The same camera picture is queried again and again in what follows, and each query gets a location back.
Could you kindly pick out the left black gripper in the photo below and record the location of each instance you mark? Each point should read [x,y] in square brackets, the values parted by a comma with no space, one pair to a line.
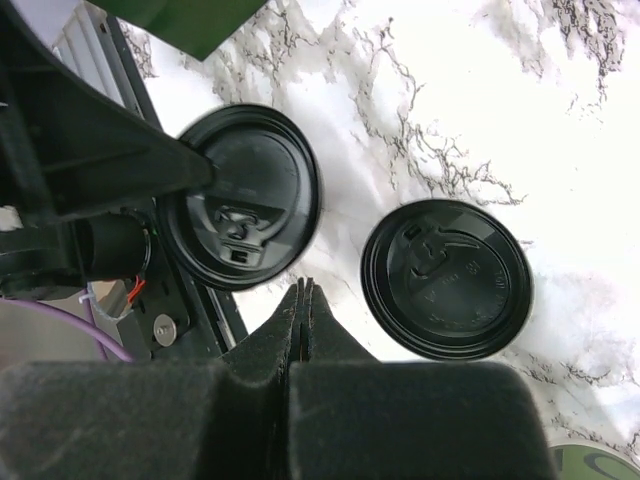
[71,162]

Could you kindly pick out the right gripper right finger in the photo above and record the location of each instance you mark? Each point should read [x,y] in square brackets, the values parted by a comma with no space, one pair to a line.
[365,419]

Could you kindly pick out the single black plastic lid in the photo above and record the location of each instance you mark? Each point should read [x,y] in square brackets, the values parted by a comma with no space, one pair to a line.
[262,208]

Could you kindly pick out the single green paper cup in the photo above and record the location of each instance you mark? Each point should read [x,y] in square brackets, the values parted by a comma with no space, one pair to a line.
[591,461]

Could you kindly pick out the brown paper bag green side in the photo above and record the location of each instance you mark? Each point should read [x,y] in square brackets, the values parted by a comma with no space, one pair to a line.
[195,27]

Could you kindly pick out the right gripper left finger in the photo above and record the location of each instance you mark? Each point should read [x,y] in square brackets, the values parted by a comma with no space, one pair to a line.
[219,418]

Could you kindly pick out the black plastic lid stack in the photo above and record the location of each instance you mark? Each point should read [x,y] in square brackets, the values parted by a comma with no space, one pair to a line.
[446,280]

